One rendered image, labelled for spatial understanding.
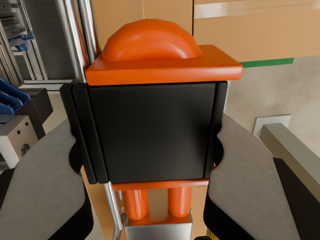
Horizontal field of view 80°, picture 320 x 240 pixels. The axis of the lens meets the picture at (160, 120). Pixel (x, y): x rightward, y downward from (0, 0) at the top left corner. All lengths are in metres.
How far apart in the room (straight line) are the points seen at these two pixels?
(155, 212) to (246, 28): 0.80
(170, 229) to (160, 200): 0.03
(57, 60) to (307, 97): 1.85
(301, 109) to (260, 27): 1.21
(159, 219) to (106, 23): 0.73
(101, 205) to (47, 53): 0.90
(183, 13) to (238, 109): 1.08
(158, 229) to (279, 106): 1.74
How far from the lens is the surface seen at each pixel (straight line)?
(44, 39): 1.28
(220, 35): 0.86
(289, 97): 1.88
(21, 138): 0.57
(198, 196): 0.70
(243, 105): 1.71
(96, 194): 0.67
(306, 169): 1.57
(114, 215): 0.18
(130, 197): 0.17
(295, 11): 0.98
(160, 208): 0.20
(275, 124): 1.93
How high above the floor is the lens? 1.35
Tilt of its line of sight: 58 degrees down
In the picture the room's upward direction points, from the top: 174 degrees clockwise
